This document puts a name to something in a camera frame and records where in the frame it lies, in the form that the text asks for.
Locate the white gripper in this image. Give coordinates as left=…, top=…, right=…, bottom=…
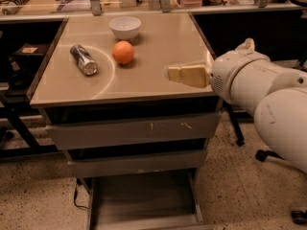
left=166, top=37, right=270, bottom=104

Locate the clear plastic water bottle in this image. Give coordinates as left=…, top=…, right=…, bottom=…
left=164, top=63, right=205, bottom=81

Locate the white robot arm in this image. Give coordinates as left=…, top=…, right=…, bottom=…
left=166, top=38, right=307, bottom=173

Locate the grey top drawer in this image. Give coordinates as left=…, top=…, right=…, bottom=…
left=46, top=112, right=220, bottom=150

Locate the grey middle drawer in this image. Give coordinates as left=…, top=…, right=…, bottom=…
left=68, top=149, right=206, bottom=178

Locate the grey drawer cabinet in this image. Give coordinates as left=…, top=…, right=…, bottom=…
left=26, top=11, right=233, bottom=230

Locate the open grey bottom drawer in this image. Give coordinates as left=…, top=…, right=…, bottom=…
left=86, top=170, right=214, bottom=230

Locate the orange fruit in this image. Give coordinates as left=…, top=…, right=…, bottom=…
left=112, top=41, right=134, bottom=64

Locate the white ceramic bowl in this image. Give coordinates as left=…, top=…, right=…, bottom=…
left=109, top=16, right=141, bottom=40

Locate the silver blue drink can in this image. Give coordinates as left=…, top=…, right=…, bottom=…
left=70, top=44, right=98, bottom=76

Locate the black office chair base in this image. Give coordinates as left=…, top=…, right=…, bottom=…
left=254, top=149, right=307, bottom=225

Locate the black box with label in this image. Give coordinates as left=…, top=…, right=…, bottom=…
left=12, top=43, right=49, bottom=73

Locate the black coiled spring tool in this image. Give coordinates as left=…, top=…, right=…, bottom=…
left=2, top=0, right=29, bottom=15

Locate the black cable on floor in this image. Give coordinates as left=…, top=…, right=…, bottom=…
left=73, top=177, right=89, bottom=211

